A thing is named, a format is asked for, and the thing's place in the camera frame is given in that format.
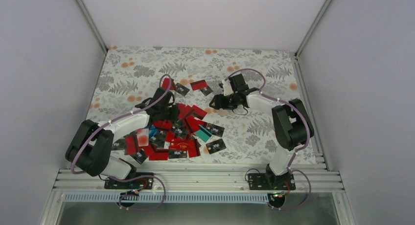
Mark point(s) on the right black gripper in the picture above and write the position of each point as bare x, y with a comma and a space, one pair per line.
219, 102

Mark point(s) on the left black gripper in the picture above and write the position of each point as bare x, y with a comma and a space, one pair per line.
174, 114

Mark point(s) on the black vip card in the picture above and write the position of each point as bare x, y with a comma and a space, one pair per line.
215, 146
175, 154
181, 89
215, 130

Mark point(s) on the beige leather card holder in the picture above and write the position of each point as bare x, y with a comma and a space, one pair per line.
222, 112

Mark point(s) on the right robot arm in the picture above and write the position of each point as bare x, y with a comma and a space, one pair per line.
290, 119

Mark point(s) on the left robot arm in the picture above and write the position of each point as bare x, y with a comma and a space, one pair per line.
90, 148

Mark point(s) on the blue card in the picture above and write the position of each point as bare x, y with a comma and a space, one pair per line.
153, 131

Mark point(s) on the black vip card top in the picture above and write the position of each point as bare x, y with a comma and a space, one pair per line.
181, 89

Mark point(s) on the red card top left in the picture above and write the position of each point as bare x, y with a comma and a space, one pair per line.
168, 83

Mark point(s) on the white card red spot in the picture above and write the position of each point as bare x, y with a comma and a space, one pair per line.
143, 137

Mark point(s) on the black card top right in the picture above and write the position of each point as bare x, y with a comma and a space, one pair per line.
206, 91

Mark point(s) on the red card pile right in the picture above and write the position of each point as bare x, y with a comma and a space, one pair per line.
198, 112

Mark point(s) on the red card top right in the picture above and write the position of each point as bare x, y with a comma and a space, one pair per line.
198, 85

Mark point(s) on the black vip card bottom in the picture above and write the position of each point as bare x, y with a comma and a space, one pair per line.
175, 154

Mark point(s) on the teal card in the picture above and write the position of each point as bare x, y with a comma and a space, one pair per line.
203, 134

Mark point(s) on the red card bottom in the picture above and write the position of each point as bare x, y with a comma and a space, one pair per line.
159, 156

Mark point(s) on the floral table mat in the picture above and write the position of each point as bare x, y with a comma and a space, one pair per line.
131, 74

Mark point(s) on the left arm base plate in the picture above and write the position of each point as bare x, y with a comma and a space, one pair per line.
140, 180

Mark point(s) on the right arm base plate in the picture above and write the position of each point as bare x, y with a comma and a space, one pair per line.
263, 181

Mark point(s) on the aluminium rail frame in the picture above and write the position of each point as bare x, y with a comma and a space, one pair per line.
197, 182

